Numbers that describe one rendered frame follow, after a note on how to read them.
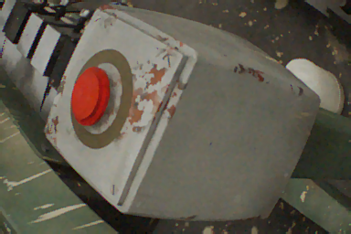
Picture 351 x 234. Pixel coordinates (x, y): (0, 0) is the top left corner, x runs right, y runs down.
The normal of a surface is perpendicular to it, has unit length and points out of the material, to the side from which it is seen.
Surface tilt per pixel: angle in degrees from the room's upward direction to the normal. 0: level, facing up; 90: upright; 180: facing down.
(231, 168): 90
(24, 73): 0
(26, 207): 60
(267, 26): 0
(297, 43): 0
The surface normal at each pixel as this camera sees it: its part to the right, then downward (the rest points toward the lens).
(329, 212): -0.68, -0.14
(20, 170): 0.00, -0.83
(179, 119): 0.61, 0.44
